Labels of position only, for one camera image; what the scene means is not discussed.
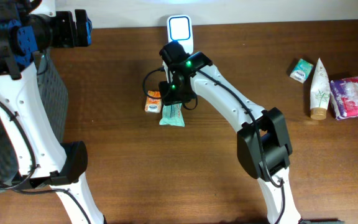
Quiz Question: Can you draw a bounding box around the teal wipes packet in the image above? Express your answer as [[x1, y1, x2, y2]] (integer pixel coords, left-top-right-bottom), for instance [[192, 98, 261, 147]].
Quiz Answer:
[[159, 103, 185, 127]]

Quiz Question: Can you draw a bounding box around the orange white packet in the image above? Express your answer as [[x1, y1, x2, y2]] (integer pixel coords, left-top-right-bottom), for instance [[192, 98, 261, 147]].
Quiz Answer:
[[145, 91, 162, 113]]

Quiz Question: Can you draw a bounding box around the small green tissue packet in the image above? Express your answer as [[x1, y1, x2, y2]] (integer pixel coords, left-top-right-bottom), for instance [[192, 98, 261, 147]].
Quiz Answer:
[[290, 58, 314, 83]]

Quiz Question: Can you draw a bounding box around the white tube gold cap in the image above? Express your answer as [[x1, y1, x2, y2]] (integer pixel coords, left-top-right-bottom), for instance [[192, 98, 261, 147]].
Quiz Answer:
[[310, 58, 331, 120]]

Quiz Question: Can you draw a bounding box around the pink floral pad package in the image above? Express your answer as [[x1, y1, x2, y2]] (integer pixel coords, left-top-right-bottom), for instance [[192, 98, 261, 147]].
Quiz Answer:
[[329, 77, 358, 120]]

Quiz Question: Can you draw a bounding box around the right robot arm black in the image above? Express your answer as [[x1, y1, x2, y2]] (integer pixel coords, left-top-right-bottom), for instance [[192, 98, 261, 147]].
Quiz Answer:
[[158, 41, 303, 223]]

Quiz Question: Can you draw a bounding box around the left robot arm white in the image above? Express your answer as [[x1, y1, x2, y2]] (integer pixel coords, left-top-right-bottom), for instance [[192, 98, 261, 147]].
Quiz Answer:
[[0, 1, 106, 223]]

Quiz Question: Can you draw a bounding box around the white barcode scanner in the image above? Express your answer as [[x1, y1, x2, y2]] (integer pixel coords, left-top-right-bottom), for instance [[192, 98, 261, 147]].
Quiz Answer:
[[167, 15, 194, 54]]

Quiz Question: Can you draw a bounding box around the grey plastic mesh basket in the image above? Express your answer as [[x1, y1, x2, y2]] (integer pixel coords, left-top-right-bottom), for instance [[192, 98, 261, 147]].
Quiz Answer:
[[0, 50, 68, 193]]

